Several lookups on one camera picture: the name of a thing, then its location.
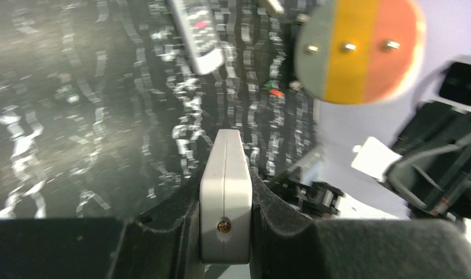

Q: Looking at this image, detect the slim remote battery cover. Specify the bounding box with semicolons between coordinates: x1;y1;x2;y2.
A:
351;137;402;183

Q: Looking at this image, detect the slim white remote control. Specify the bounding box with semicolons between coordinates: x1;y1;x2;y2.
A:
199;129;252;264

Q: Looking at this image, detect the white cylindrical container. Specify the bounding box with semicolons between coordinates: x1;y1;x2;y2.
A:
294;0;427;105

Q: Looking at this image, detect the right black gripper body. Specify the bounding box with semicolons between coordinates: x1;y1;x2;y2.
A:
391;102;471;219

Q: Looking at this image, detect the green black battery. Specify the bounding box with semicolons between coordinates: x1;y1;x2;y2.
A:
263;80;279;90

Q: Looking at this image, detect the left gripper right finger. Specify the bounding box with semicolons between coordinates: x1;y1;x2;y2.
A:
250;173;471;278

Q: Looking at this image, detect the red black battery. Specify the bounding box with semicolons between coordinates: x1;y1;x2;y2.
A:
269;89;285;98

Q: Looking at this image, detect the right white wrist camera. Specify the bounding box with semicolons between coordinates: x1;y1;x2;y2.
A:
433;55;471;112

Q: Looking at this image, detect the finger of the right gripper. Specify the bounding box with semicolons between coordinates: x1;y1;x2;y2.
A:
386;131;471;208

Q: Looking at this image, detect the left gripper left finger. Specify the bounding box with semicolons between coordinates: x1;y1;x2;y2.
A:
0;171;205;278

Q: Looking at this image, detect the grey remote control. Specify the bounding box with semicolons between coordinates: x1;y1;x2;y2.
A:
167;0;224;76

